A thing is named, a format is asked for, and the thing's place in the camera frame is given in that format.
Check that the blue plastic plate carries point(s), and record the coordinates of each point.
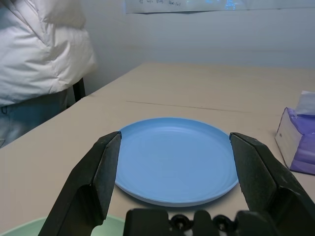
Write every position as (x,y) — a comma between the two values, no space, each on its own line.
(174,162)

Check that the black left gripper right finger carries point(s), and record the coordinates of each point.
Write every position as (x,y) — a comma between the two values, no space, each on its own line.
(265,177)

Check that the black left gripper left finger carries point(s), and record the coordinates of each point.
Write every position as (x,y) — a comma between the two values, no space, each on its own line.
(81,177)

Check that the green plastic plate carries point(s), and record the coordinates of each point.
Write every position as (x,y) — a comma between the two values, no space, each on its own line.
(27,227)

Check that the purple tissue pack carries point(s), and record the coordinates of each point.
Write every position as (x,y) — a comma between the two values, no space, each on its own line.
(300,145)

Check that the person in white jacket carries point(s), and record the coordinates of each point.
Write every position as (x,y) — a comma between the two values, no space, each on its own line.
(32,54)

